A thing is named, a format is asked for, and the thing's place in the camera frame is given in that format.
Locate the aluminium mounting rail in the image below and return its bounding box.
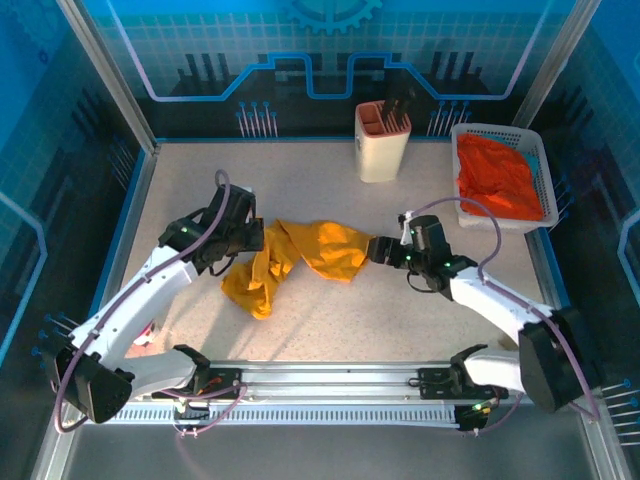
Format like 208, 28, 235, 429
119, 359, 526, 401

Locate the yellow t-shirt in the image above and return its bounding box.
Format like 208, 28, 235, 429
221, 218, 374, 321

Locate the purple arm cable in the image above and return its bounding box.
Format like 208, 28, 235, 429
409, 197, 601, 436
53, 169, 250, 441

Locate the orange t-shirt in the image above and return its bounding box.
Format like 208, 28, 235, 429
455, 132, 545, 222

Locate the pink plastic bowl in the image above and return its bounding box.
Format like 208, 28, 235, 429
133, 323, 159, 347

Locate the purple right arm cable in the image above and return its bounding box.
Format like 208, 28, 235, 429
409, 197, 601, 436

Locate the cream knife block pink rim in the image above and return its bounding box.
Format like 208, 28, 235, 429
354, 99, 414, 185

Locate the aluminium frame post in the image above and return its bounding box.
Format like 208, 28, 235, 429
510, 0, 604, 129
55, 0, 160, 154

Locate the white plastic basket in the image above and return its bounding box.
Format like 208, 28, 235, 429
450, 122, 560, 231

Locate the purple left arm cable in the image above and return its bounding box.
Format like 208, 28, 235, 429
53, 169, 250, 441

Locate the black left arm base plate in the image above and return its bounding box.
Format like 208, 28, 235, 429
152, 364, 244, 401

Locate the white slotted cable duct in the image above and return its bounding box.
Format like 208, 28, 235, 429
112, 403, 461, 427

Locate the black knife handle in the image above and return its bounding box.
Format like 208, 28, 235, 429
382, 92, 401, 129
399, 85, 419, 121

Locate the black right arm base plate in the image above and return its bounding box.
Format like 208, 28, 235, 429
417, 367, 509, 401

